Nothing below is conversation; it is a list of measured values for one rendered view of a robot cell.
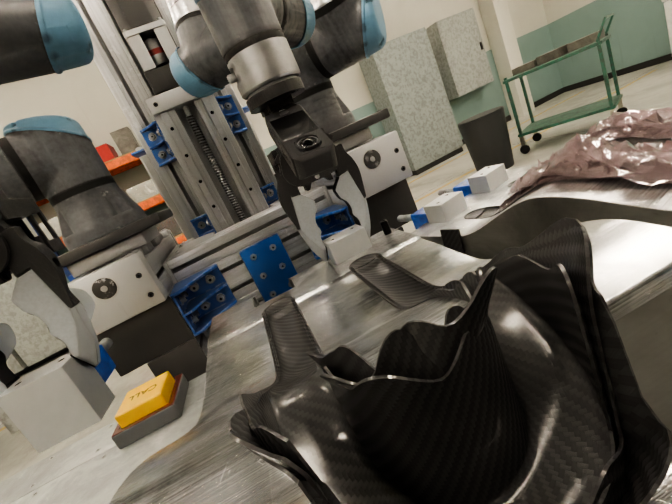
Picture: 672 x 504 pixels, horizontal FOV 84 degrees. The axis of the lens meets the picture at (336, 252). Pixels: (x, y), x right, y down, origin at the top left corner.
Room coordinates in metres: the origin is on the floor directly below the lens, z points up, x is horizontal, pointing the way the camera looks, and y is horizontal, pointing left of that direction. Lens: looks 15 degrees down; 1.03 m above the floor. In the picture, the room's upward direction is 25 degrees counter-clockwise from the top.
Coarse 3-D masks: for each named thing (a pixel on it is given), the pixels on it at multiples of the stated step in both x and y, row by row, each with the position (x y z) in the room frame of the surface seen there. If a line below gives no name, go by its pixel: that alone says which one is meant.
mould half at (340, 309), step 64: (384, 256) 0.40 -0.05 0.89; (448, 256) 0.33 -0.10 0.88; (640, 256) 0.13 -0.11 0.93; (256, 320) 0.37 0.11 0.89; (320, 320) 0.32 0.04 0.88; (384, 320) 0.26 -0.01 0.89; (640, 320) 0.12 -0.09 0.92; (256, 384) 0.26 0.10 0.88; (640, 384) 0.11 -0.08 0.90; (192, 448) 0.14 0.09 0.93
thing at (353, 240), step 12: (348, 228) 0.47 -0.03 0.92; (360, 228) 0.44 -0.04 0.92; (324, 240) 0.46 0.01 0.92; (336, 240) 0.44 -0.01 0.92; (348, 240) 0.44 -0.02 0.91; (360, 240) 0.44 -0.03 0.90; (336, 252) 0.43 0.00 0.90; (348, 252) 0.44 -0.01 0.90; (360, 252) 0.44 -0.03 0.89; (336, 264) 0.44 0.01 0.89
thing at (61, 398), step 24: (72, 360) 0.29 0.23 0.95; (24, 384) 0.27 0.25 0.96; (48, 384) 0.27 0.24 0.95; (72, 384) 0.27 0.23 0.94; (96, 384) 0.30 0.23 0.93; (24, 408) 0.27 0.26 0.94; (48, 408) 0.27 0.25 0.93; (72, 408) 0.27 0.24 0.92; (96, 408) 0.28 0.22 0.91; (24, 432) 0.27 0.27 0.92; (48, 432) 0.27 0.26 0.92; (72, 432) 0.27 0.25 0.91
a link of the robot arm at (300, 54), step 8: (296, 48) 0.82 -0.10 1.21; (304, 48) 0.81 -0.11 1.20; (312, 48) 0.80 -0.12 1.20; (296, 56) 0.82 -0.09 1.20; (304, 56) 0.81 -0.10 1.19; (312, 56) 0.81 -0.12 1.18; (304, 64) 0.82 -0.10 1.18; (312, 64) 0.82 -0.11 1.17; (320, 64) 0.81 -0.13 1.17; (304, 72) 0.83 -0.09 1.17; (312, 72) 0.83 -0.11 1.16; (320, 72) 0.83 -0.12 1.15; (328, 72) 0.83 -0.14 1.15; (304, 80) 0.83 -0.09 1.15; (312, 80) 0.83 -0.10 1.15; (320, 80) 0.84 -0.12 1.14; (328, 80) 0.86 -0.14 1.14
